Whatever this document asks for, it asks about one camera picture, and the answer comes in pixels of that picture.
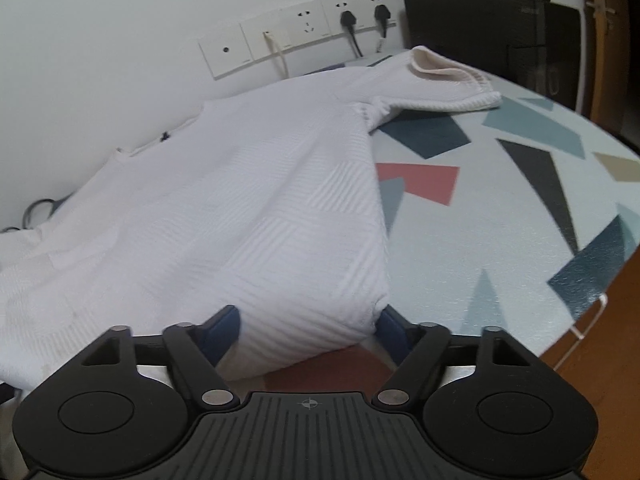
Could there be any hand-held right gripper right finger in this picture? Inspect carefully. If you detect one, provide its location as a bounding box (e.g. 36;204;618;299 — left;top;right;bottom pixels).
375;305;541;415

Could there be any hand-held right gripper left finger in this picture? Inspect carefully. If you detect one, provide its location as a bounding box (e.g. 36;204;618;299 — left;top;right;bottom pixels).
77;304;242;414

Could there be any white textured knit shirt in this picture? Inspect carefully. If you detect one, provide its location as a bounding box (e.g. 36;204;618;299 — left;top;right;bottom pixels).
0;46;503;392

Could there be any geometric patterned tablecloth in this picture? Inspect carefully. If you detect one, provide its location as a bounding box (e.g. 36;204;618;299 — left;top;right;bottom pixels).
300;50;640;396

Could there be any clear plastic tablecloth clip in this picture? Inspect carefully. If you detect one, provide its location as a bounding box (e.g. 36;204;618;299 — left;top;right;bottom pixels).
569;293;611;343

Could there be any black appliance box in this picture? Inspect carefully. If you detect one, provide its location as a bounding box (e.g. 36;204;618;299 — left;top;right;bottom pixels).
403;0;584;114

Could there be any wooden door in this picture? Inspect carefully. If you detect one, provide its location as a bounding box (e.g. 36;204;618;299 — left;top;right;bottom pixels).
580;0;640;153

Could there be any grey cable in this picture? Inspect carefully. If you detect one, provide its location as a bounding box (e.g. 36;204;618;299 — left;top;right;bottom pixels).
0;199;69;234

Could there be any white data cable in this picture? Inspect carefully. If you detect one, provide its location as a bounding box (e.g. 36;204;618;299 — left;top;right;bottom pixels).
263;31;292;80

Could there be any white wall plate black dot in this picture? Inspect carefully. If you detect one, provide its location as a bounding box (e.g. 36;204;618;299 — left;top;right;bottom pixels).
198;24;254;81

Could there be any white wall data port plate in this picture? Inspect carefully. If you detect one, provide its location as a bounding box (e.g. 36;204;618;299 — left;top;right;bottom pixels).
239;12;292;61

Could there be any black plug with cable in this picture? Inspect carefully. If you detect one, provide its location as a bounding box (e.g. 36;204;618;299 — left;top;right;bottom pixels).
339;10;366;59
374;4;394;42

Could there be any white wall socket plate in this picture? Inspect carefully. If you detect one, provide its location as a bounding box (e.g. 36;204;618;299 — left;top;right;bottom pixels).
320;0;367;40
279;1;332;50
362;0;402;31

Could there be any metal door handle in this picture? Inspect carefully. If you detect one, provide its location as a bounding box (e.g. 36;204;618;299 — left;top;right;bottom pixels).
586;0;617;27

